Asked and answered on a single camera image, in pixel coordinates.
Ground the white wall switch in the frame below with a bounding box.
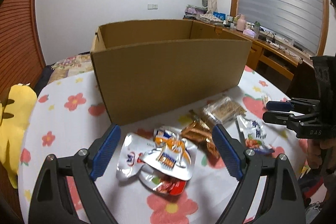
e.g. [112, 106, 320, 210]
[147, 4, 158, 10]

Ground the flower strawberry print sheet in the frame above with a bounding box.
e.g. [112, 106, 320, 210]
[18, 66, 311, 223]

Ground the pink thermos bottle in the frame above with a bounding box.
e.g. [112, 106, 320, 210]
[236, 14, 246, 32]

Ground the copper foil snack packet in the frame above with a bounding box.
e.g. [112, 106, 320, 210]
[181, 110, 220, 159]

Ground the clear cracker packet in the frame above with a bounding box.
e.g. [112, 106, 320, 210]
[201, 96, 246, 124]

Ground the small white fan heater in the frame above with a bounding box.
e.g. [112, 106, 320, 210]
[201, 0, 208, 8]

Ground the white power strip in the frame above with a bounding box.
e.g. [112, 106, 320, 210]
[258, 33, 279, 44]

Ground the white orange snack bag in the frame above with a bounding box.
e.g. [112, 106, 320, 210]
[140, 126, 198, 181]

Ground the white red snack bag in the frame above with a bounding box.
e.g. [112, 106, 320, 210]
[116, 133, 186, 196]

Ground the person's right hand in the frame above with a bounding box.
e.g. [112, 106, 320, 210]
[307, 138, 336, 169]

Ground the green cap bottle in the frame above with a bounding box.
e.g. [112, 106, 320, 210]
[253, 21, 260, 35]

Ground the brown cardboard box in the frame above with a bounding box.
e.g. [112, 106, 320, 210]
[91, 19, 252, 126]

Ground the blue packet on desk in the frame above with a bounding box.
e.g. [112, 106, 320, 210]
[213, 11, 226, 21]

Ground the folded patterned cloth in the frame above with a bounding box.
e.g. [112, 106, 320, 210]
[195, 13, 223, 24]

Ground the wooden louvred wardrobe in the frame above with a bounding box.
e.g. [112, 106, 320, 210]
[0, 0, 46, 92]

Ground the white blue snack bag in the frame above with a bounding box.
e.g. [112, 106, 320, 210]
[236, 115, 274, 155]

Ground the floral quilt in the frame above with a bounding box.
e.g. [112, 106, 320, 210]
[48, 53, 93, 84]

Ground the wooden desk cabinet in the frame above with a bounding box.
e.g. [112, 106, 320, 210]
[191, 20, 318, 99]

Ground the yellow plush toy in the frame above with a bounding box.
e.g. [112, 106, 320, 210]
[1, 84, 37, 189]

